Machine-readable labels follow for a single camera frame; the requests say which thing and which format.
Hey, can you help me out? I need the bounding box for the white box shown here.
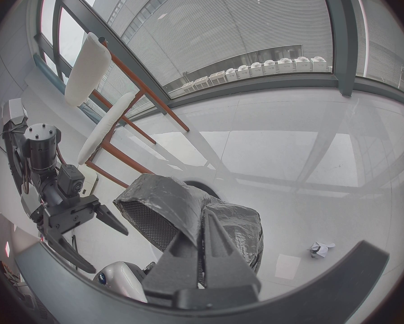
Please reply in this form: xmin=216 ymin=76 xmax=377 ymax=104
xmin=77 ymin=167 xmax=99 ymax=196

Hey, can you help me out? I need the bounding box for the white paper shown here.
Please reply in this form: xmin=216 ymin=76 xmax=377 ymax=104
xmin=307 ymin=241 xmax=336 ymax=259

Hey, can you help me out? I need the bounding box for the white chair with wooden legs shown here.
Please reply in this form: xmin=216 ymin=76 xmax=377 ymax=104
xmin=64 ymin=32 xmax=189 ymax=190

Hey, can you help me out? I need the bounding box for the black plastic bag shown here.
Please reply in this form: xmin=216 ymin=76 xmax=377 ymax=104
xmin=113 ymin=174 xmax=265 ymax=272

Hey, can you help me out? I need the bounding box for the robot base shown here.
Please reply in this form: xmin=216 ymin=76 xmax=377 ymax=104
xmin=92 ymin=261 xmax=162 ymax=304

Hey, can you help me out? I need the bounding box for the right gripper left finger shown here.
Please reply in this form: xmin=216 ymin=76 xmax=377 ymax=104
xmin=142 ymin=230 xmax=202 ymax=296

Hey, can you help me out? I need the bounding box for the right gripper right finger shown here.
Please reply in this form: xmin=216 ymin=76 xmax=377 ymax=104
xmin=202 ymin=208 xmax=263 ymax=294

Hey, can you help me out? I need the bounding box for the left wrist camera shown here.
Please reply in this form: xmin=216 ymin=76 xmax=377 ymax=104
xmin=57 ymin=164 xmax=85 ymax=196

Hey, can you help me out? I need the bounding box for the window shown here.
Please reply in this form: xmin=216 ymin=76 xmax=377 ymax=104
xmin=27 ymin=0 xmax=404 ymax=127

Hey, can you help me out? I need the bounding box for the white trash bin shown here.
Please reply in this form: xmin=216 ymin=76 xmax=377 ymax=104
xmin=182 ymin=178 xmax=223 ymax=203

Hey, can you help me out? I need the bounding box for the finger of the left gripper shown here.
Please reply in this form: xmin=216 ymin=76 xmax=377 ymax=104
xmin=46 ymin=233 xmax=97 ymax=274
xmin=94 ymin=205 xmax=129 ymax=236

